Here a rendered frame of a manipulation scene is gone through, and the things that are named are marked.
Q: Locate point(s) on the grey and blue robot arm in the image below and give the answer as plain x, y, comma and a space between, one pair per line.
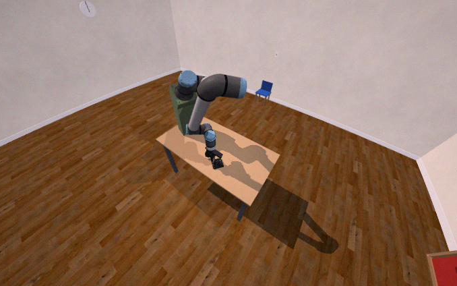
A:
208, 88

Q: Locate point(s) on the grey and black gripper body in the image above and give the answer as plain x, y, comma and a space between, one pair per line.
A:
208, 153

